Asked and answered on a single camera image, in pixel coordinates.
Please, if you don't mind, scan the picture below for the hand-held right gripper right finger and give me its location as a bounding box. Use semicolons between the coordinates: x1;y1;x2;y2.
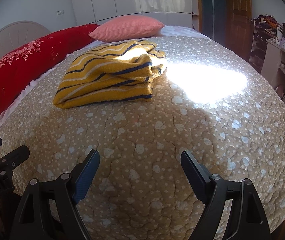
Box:
181;150;271;240

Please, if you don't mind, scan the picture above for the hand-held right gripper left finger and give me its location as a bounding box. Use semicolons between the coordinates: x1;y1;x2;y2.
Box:
9;149;100;240

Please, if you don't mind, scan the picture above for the yellow striped sweater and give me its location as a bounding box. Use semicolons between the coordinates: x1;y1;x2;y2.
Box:
53;40;168;110

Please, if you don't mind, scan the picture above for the beige dotted quilt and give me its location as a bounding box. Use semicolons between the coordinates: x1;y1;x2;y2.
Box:
0;34;285;240

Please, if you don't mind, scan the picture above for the red floral long pillow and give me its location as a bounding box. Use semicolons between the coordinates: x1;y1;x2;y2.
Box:
0;24;100;122

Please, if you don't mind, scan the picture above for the white arched headboard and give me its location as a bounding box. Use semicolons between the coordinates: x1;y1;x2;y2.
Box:
0;21;51;67

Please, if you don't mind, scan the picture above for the cluttered white shelf unit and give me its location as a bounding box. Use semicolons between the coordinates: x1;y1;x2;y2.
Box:
249;15;285;124

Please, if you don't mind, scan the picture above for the pink ribbed pillow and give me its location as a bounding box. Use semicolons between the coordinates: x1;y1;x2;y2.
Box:
89;15;165;43

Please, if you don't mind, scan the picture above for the brown wooden door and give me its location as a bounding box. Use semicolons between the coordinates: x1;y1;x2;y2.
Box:
226;0;253;61

